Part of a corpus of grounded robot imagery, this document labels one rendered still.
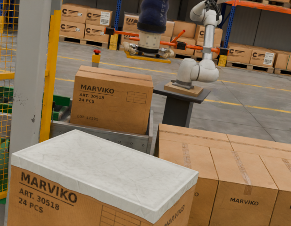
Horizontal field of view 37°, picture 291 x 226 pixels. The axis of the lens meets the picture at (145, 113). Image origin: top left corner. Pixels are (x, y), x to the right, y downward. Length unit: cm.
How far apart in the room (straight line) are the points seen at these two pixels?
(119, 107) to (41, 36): 115
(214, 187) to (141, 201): 153
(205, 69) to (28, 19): 221
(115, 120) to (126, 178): 182
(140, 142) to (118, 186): 177
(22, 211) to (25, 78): 93
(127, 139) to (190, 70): 119
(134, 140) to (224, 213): 85
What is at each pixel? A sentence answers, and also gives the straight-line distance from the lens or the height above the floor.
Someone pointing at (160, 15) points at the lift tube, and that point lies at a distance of 331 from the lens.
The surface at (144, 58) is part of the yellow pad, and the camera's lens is 328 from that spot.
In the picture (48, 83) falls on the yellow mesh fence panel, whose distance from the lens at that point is 310.
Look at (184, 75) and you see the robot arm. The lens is 414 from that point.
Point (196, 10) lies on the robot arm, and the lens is 434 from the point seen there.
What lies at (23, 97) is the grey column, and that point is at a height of 99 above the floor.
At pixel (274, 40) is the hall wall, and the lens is 1256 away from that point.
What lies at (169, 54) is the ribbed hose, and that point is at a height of 120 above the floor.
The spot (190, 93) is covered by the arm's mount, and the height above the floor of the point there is 77.
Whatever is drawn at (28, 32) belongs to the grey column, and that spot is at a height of 135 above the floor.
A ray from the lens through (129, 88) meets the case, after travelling 329.
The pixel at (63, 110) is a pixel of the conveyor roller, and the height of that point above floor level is 55.
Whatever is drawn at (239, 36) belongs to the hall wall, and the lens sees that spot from 1227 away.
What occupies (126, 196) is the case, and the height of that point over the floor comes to 102.
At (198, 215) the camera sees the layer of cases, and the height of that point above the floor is 26.
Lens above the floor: 171
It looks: 17 degrees down
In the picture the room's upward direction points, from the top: 9 degrees clockwise
